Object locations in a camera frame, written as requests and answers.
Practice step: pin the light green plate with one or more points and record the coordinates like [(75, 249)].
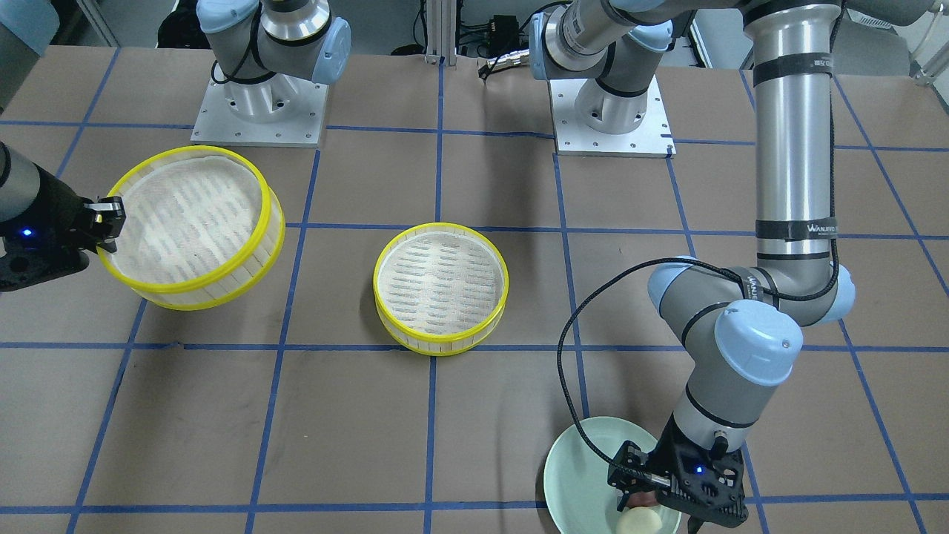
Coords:
[(575, 479)]

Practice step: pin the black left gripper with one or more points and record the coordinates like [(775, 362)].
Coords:
[(629, 475)]

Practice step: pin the yellow steamer basket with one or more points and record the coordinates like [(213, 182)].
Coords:
[(202, 228), (440, 288)]

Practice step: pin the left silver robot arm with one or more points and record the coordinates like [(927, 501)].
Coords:
[(856, 440)]

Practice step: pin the aluminium frame post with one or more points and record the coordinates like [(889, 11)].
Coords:
[(441, 24)]

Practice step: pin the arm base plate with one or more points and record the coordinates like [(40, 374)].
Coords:
[(591, 122), (282, 111)]

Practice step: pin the white steamed bun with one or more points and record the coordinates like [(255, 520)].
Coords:
[(638, 520)]

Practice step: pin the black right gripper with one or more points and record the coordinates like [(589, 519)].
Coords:
[(53, 213)]

